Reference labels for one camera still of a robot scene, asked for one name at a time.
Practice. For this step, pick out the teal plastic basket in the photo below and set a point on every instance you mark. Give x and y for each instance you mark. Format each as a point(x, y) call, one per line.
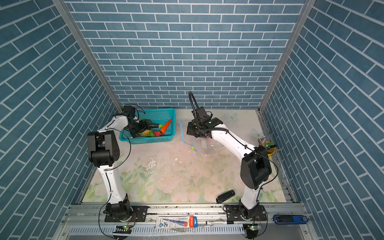
point(158, 117)

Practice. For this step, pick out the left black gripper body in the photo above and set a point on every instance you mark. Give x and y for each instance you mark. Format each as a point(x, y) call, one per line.
point(137, 127)

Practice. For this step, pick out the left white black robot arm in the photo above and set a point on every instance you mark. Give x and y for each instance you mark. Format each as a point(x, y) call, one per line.
point(104, 153)

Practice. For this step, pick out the orange toy carrot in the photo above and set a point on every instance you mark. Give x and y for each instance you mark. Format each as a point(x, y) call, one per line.
point(165, 126)

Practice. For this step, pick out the red white blue package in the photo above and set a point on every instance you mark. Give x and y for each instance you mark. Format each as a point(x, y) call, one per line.
point(181, 222)

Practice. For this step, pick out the black remote control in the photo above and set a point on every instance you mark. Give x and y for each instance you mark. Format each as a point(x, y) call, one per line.
point(225, 196)

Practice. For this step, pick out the yellow pencil cup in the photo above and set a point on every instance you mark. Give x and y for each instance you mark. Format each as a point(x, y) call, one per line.
point(271, 147)

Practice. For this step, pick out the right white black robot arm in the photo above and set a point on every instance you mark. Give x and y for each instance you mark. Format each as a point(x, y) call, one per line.
point(255, 163)

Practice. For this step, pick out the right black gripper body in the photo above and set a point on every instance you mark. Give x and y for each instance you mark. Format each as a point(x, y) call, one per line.
point(195, 129)

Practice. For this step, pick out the yellow toy lemon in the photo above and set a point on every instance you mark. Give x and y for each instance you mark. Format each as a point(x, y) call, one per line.
point(145, 133)

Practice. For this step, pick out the blue black handheld tool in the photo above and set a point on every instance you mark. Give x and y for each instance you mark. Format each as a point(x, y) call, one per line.
point(290, 219)

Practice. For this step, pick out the aluminium mounting rail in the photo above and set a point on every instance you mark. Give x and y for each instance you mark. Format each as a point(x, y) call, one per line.
point(87, 220)

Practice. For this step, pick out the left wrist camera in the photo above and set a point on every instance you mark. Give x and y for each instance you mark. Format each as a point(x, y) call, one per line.
point(130, 112)

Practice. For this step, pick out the green yellow toy corn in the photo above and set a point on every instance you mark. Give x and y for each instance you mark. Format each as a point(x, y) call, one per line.
point(146, 122)

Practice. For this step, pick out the clear zip top bag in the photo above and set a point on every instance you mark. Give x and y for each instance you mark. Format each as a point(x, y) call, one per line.
point(206, 146)

